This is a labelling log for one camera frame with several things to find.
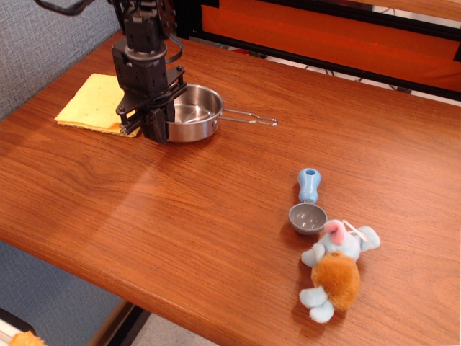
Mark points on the yellow folded cloth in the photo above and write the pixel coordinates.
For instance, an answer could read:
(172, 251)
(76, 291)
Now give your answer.
(93, 107)

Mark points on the orange fuzzy object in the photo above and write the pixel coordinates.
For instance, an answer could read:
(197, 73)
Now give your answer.
(26, 339)

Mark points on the blue handled grey scoop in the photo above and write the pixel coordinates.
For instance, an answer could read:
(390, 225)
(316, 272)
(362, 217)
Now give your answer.
(306, 217)

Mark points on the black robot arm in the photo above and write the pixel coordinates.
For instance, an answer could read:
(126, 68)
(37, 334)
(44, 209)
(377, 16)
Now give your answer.
(147, 24)

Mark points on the stainless steel pot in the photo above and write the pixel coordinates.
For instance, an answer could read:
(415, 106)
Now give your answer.
(198, 112)

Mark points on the blue and orange plush toy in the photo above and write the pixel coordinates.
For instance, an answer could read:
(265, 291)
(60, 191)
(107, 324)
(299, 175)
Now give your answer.
(334, 272)

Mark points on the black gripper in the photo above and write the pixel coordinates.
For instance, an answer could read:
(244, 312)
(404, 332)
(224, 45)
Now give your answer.
(150, 89)

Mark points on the orange panel black frame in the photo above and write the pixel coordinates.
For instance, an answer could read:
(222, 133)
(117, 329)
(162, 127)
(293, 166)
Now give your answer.
(365, 39)

